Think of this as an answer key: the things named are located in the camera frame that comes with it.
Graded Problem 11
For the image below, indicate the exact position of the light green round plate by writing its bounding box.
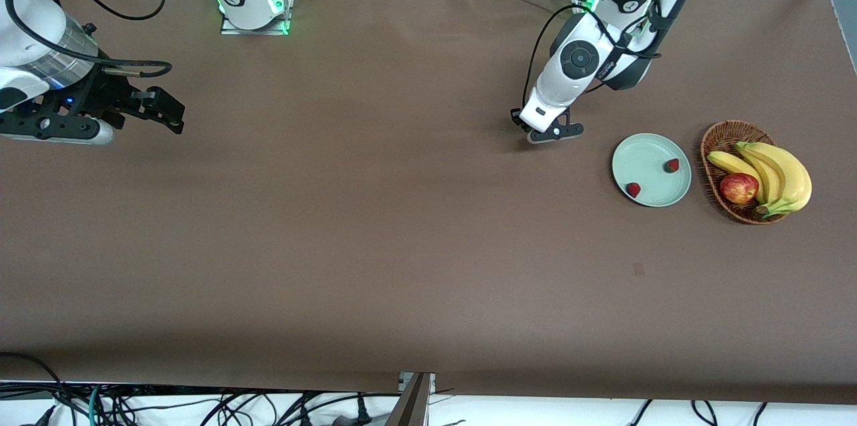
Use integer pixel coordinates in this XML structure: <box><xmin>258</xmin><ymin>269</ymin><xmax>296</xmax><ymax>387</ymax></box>
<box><xmin>611</xmin><ymin>133</ymin><xmax>692</xmax><ymax>208</ymax></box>

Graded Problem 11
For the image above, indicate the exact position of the brown wicker basket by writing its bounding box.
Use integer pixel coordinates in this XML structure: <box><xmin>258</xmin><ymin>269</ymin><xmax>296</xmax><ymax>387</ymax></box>
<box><xmin>700</xmin><ymin>120</ymin><xmax>794</xmax><ymax>225</ymax></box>

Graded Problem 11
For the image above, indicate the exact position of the table cover sheet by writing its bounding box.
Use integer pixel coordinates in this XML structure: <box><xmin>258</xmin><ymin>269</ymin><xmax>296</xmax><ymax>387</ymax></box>
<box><xmin>0</xmin><ymin>0</ymin><xmax>857</xmax><ymax>407</ymax></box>

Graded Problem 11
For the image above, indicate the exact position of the red yellow apple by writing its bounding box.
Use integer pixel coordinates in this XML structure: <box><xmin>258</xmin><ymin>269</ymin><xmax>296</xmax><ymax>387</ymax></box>
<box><xmin>719</xmin><ymin>172</ymin><xmax>760</xmax><ymax>205</ymax></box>

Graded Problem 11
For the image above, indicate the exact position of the yellow banana bunch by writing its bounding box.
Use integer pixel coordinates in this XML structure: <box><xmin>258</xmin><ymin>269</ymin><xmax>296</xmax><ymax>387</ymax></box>
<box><xmin>707</xmin><ymin>141</ymin><xmax>813</xmax><ymax>219</ymax></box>

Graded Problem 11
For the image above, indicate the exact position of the angled table support beam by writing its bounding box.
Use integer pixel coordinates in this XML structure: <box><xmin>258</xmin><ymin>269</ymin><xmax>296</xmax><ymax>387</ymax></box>
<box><xmin>385</xmin><ymin>372</ymin><xmax>436</xmax><ymax>426</ymax></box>

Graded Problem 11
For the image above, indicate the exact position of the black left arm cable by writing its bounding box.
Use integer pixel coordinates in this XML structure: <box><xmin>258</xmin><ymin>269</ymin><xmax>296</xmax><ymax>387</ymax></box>
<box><xmin>524</xmin><ymin>0</ymin><xmax>670</xmax><ymax>112</ymax></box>

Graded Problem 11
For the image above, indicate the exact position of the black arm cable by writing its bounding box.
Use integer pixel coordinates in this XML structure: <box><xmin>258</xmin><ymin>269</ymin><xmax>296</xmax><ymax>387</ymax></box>
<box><xmin>524</xmin><ymin>0</ymin><xmax>670</xmax><ymax>112</ymax></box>
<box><xmin>3</xmin><ymin>0</ymin><xmax>173</xmax><ymax>77</ymax></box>

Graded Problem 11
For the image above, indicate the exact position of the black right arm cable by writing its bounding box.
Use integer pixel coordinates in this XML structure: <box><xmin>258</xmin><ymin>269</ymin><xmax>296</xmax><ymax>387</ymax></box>
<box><xmin>3</xmin><ymin>0</ymin><xmax>173</xmax><ymax>77</ymax></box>

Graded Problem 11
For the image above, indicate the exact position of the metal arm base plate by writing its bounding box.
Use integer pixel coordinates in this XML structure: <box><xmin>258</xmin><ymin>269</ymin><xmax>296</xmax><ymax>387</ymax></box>
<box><xmin>220</xmin><ymin>14</ymin><xmax>291</xmax><ymax>36</ymax></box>

